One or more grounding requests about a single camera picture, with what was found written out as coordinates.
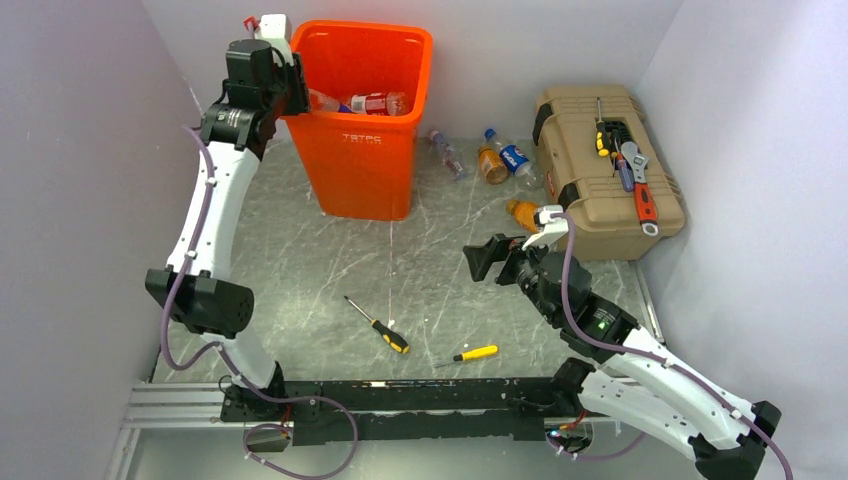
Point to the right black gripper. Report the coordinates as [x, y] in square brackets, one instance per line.
[481, 257]

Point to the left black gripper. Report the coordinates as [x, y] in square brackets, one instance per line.
[295, 75]

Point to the red label water bottle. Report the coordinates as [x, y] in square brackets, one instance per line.
[380, 104]

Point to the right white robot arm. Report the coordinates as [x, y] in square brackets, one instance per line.
[621, 371]

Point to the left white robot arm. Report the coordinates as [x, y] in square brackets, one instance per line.
[202, 309]

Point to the crushed clear bottle behind bin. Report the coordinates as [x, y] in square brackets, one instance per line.
[448, 155]

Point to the orange plastic bin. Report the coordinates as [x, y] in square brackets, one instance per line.
[361, 166]

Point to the small orange juice bottle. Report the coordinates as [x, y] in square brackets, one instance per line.
[524, 213]

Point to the orange bottle blue cap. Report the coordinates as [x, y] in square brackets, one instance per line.
[490, 164]

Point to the Pepsi bottle near toolbox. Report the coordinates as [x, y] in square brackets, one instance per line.
[520, 166]

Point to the small yellow screwdriver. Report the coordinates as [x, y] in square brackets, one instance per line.
[473, 354]

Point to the tan plastic toolbox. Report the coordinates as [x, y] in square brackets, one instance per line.
[586, 185]

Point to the black yellow screwdriver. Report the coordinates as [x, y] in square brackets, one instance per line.
[391, 337]

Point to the blue red screwdriver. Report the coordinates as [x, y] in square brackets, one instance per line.
[621, 164]

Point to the yellow screwdriver on toolbox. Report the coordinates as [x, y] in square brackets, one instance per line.
[602, 141]

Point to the orange adjustable wrench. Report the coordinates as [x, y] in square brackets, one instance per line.
[643, 199]

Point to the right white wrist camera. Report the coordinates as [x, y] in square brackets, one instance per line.
[552, 225]

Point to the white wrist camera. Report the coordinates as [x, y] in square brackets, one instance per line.
[552, 225]
[275, 29]

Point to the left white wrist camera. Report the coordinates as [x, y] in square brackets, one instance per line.
[275, 29]

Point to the black base frame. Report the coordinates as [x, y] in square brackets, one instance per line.
[327, 411]

